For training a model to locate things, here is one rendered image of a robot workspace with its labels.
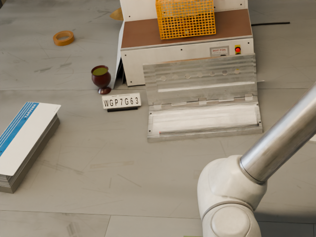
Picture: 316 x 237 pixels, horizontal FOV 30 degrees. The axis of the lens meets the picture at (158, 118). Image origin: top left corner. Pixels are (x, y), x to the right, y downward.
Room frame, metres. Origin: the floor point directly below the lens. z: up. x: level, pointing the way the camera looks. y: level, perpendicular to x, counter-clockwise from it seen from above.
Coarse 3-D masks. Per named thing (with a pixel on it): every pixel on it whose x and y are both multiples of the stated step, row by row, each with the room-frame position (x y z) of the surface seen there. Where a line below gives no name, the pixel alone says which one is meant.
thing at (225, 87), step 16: (144, 64) 1.93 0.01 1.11; (160, 64) 1.91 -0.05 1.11; (176, 64) 1.91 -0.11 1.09; (192, 64) 1.90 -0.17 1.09; (208, 64) 1.89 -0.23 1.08; (224, 64) 1.88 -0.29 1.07; (240, 64) 1.87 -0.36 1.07; (160, 80) 1.91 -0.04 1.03; (176, 80) 1.90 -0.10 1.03; (192, 80) 1.88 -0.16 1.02; (208, 80) 1.87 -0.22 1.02; (224, 80) 1.86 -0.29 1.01; (240, 80) 1.85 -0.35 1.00; (256, 80) 1.83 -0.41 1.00; (160, 96) 1.88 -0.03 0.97; (176, 96) 1.87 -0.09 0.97; (192, 96) 1.86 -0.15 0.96; (208, 96) 1.85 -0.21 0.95; (224, 96) 1.84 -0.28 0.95; (240, 96) 1.83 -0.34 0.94
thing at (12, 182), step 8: (24, 104) 1.96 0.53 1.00; (56, 120) 1.90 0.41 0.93; (48, 128) 1.85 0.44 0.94; (56, 128) 1.89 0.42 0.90; (0, 136) 1.78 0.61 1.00; (40, 136) 1.79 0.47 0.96; (48, 136) 1.83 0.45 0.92; (40, 144) 1.77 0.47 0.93; (32, 152) 1.72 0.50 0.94; (40, 152) 1.76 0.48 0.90; (24, 160) 1.67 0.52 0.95; (32, 160) 1.71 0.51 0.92; (24, 168) 1.65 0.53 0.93; (0, 176) 1.57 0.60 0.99; (8, 176) 1.57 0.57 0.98; (16, 176) 1.61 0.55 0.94; (24, 176) 1.64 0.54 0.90; (0, 184) 1.58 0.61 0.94; (8, 184) 1.56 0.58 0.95; (16, 184) 1.59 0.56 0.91; (8, 192) 1.57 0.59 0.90
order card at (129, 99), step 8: (104, 96) 1.97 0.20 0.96; (112, 96) 1.96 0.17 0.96; (120, 96) 1.95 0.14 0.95; (128, 96) 1.95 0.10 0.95; (136, 96) 1.94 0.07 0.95; (104, 104) 1.95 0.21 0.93; (112, 104) 1.95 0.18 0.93; (120, 104) 1.94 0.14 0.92; (128, 104) 1.93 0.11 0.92; (136, 104) 1.93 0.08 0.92
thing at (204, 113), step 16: (256, 96) 1.82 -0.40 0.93; (160, 112) 1.85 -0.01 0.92; (176, 112) 1.83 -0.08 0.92; (192, 112) 1.81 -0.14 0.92; (208, 112) 1.79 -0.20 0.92; (224, 112) 1.78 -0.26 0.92; (240, 112) 1.76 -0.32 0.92; (160, 128) 1.75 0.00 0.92; (176, 128) 1.73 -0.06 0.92; (192, 128) 1.72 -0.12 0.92; (240, 128) 1.66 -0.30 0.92; (256, 128) 1.65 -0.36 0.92
